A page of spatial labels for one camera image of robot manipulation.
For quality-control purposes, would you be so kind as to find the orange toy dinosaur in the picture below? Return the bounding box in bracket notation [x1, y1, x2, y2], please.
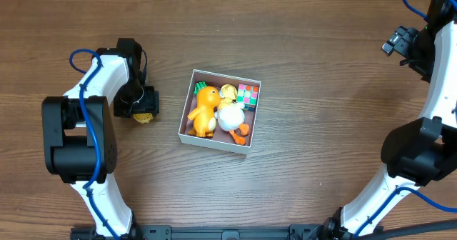
[187, 86, 221, 138]

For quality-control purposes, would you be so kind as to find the yellow round disc toy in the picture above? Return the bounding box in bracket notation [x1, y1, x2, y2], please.
[133, 113, 154, 124]

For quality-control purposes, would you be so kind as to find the white plush duck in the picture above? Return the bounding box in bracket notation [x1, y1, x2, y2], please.
[215, 84, 250, 145]

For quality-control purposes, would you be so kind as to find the white box pink interior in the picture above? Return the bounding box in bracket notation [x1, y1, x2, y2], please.
[179, 69, 261, 155]

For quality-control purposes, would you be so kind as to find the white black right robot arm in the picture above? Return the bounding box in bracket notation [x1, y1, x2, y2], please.
[318, 0, 456, 239]

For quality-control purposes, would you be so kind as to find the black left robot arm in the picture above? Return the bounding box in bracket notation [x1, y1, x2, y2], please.
[41, 38, 159, 239]

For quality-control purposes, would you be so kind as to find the green round disc toy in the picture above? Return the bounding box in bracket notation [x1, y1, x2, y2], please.
[194, 81, 207, 95]

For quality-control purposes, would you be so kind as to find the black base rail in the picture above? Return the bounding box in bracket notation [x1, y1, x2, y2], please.
[69, 224, 343, 240]

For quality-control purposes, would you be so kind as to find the black thick cable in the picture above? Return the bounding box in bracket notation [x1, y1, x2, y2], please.
[356, 219, 457, 240]

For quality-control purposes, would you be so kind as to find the multicoloured puzzle cube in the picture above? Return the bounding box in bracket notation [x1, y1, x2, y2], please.
[236, 84, 259, 111]

